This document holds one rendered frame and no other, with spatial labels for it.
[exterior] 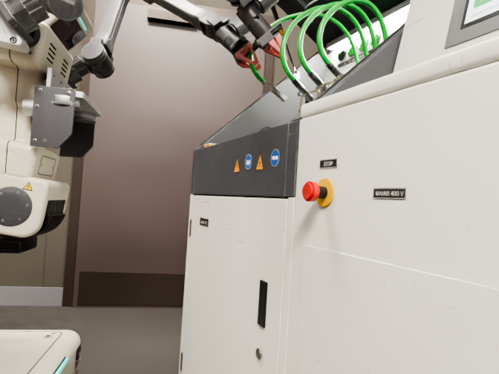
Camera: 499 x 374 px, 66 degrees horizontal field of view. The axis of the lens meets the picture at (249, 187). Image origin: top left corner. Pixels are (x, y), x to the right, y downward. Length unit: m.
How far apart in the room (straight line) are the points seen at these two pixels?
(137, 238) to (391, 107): 2.35
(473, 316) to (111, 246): 2.50
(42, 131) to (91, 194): 1.69
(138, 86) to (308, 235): 2.28
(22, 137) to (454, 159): 1.05
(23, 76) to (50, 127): 0.17
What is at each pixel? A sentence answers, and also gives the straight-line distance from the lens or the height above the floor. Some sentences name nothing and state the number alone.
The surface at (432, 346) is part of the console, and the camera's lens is 0.56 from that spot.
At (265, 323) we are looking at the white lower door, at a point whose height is 0.51.
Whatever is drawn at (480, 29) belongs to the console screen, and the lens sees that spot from 0.88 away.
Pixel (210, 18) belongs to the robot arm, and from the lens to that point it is 1.46.
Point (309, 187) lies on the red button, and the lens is 0.67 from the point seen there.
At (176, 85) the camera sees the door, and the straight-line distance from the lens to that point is 2.86.
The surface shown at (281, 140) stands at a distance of 0.85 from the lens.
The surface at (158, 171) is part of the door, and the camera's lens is 2.76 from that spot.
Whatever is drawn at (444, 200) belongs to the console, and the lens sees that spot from 0.53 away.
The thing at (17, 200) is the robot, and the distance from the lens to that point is 1.17.
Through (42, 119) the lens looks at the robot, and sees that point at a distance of 1.15.
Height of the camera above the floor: 0.78
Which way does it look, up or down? 2 degrees up
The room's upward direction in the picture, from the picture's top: 4 degrees clockwise
